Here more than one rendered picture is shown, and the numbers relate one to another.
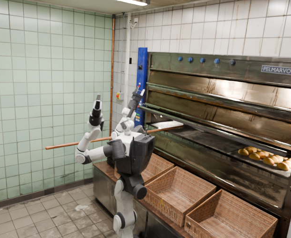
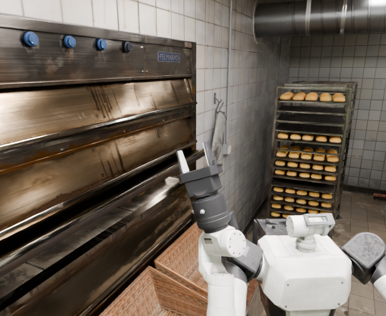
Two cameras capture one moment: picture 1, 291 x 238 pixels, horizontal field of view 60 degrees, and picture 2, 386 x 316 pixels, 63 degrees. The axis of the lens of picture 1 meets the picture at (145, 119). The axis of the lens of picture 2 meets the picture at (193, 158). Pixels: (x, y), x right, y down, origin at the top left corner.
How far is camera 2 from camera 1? 278 cm
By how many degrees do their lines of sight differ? 109
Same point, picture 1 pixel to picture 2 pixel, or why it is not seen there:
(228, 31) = not seen: outside the picture
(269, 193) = (183, 207)
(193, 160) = (104, 277)
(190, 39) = not seen: outside the picture
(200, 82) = (75, 101)
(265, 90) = (164, 88)
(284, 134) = (185, 134)
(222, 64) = (111, 52)
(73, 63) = not seen: outside the picture
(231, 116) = (140, 145)
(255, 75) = (153, 68)
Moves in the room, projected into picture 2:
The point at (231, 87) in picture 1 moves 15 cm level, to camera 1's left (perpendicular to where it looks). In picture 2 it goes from (131, 94) to (140, 97)
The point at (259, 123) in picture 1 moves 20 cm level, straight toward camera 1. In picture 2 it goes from (166, 134) to (199, 134)
